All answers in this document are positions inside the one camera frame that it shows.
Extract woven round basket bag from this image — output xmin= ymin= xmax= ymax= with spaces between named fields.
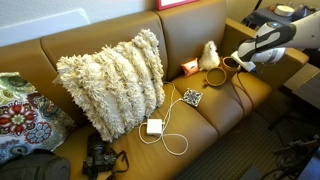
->
xmin=204 ymin=55 xmax=256 ymax=118

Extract mustard leather couch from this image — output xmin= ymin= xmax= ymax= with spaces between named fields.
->
xmin=0 ymin=0 xmax=310 ymax=180

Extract blue patterned tile coaster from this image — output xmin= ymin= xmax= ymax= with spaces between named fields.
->
xmin=182 ymin=87 xmax=204 ymax=108

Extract white power adapter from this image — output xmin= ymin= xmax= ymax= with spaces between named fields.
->
xmin=145 ymin=118 xmax=164 ymax=136

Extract orange wipes packet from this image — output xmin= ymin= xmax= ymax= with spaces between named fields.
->
xmin=180 ymin=57 xmax=201 ymax=79

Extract cream shaggy pillow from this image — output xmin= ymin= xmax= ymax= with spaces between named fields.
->
xmin=55 ymin=28 xmax=167 ymax=143

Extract white fluffy plush toy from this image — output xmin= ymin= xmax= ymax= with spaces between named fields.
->
xmin=198 ymin=40 xmax=222 ymax=72

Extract red framed picture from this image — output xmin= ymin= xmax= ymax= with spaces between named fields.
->
xmin=156 ymin=0 xmax=200 ymax=12

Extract floral patterned pillow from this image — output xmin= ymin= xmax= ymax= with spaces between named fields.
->
xmin=0 ymin=92 xmax=77 ymax=164
xmin=0 ymin=71 xmax=37 ymax=104

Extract white round bowl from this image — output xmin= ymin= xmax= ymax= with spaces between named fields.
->
xmin=273 ymin=4 xmax=296 ymax=18

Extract dark wooden table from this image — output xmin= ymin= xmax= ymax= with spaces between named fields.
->
xmin=283 ymin=62 xmax=320 ymax=111

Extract dark kettle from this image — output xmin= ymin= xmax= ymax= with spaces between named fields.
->
xmin=291 ymin=4 xmax=318 ymax=20

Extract white charger cable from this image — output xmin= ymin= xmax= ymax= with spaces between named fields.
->
xmin=137 ymin=81 xmax=190 ymax=157

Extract black DSLR camera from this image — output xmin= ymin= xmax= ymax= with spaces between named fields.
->
xmin=81 ymin=132 xmax=130 ymax=180

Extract tangled black floor cables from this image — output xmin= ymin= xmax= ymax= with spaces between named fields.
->
xmin=261 ymin=134 xmax=320 ymax=180

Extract black camera bag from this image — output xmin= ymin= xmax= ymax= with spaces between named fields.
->
xmin=0 ymin=148 xmax=72 ymax=180

